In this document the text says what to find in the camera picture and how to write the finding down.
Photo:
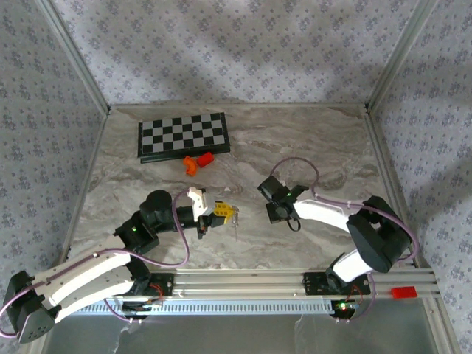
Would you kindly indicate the silver key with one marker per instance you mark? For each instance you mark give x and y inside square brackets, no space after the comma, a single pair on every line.
[235,234]

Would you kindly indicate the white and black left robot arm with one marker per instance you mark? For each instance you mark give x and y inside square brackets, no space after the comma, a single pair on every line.
[85,273]

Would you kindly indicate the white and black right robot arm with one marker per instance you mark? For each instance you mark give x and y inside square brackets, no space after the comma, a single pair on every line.
[324,215]

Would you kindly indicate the red plastic block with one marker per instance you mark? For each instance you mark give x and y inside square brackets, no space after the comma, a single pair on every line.
[205,159]

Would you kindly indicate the orange curved plastic piece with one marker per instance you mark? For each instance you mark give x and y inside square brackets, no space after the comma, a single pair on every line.
[188,161]

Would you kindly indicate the black and grey chessboard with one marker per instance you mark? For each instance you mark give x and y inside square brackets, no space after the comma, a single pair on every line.
[184,132]

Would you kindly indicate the small controller board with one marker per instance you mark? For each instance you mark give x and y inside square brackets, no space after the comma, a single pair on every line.
[344,307]
[142,307]

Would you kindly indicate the shiny metal sheet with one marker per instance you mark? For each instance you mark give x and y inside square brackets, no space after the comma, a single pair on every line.
[239,335]

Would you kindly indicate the red flat toy brick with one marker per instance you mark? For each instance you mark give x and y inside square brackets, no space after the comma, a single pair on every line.
[405,293]

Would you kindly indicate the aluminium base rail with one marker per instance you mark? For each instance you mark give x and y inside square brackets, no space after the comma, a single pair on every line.
[239,284]

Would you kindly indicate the aluminium table edge rail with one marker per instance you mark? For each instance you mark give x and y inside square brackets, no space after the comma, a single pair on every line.
[86,184]
[239,105]
[391,184]

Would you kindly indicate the aluminium corner post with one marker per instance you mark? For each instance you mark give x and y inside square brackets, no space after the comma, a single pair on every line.
[399,55]
[75,55]

